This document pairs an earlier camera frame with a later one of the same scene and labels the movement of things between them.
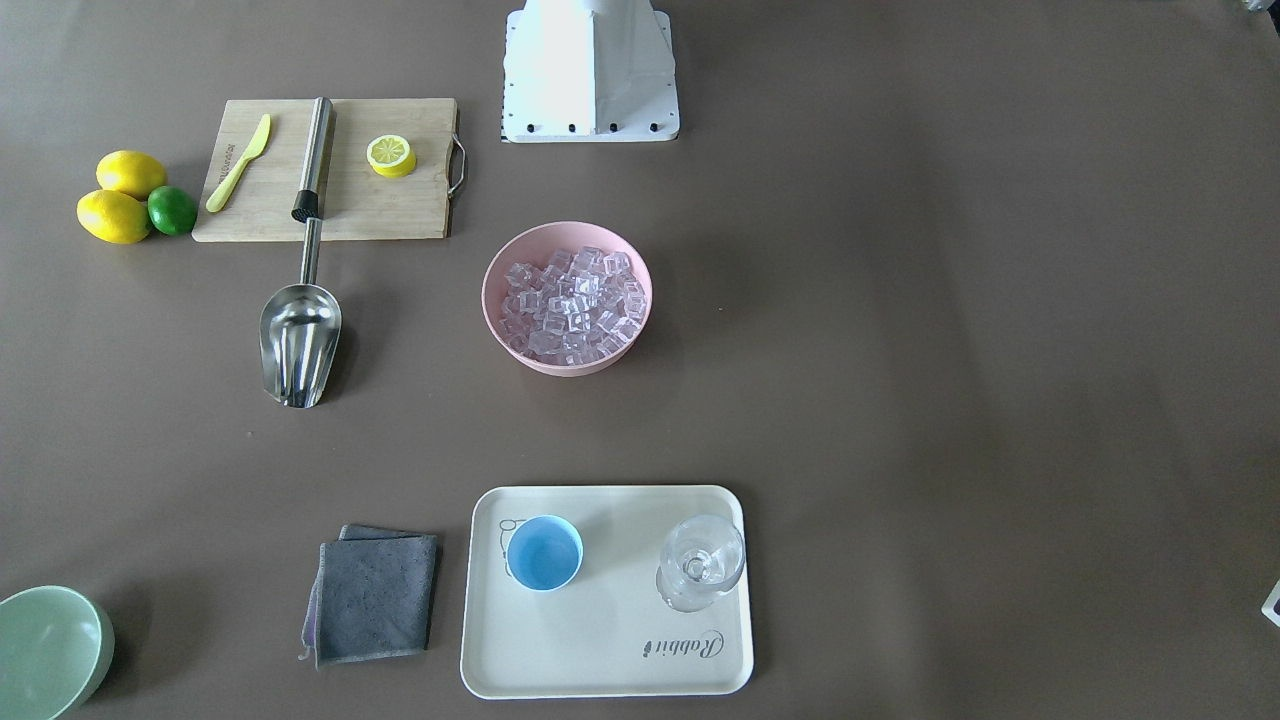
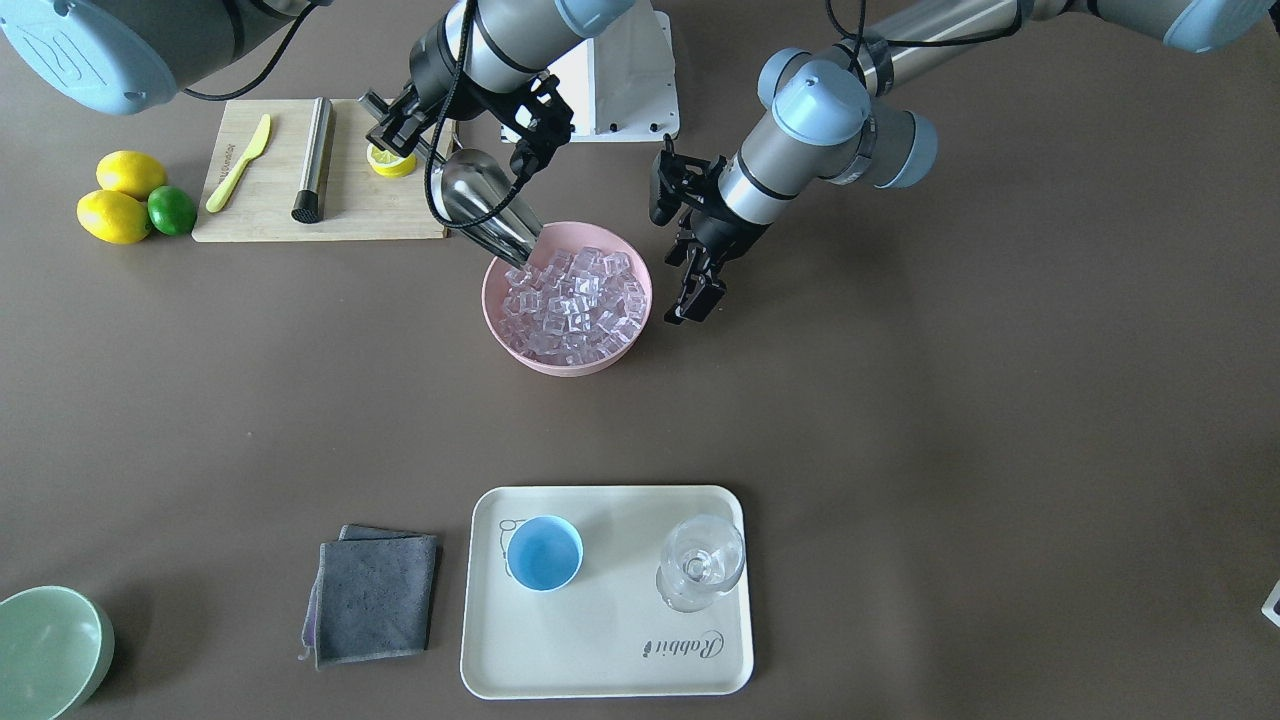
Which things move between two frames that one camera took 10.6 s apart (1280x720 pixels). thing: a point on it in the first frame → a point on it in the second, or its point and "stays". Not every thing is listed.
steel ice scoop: x=299 y=331 → x=477 y=195
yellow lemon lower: x=113 y=217 stays
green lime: x=171 y=209 stays
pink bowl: x=566 y=299 stays
